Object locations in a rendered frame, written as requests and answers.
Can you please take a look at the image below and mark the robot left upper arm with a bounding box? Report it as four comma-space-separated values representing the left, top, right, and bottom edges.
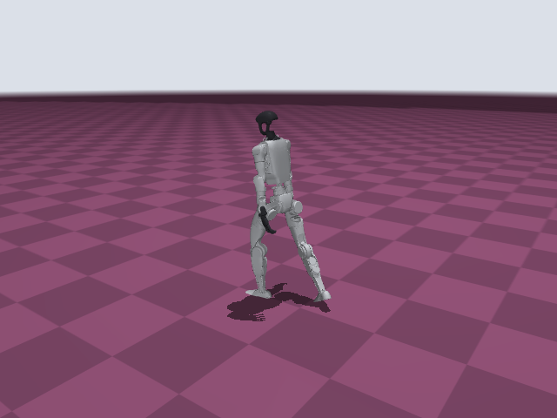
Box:
252, 144, 267, 183

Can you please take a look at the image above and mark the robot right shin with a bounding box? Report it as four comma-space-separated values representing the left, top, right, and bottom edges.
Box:
302, 244, 325, 294

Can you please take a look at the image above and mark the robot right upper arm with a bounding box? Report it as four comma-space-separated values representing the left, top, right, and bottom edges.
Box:
285, 139, 291, 172

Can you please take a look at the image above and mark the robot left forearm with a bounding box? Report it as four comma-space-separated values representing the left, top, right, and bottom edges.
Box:
253, 175, 267, 214

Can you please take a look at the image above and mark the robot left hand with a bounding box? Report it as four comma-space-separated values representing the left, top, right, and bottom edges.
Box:
259, 206, 277, 234

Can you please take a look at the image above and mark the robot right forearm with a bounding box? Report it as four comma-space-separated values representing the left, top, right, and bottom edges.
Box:
284, 171, 293, 197

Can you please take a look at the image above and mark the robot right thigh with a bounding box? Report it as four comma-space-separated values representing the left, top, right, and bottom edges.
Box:
285, 199, 312, 258

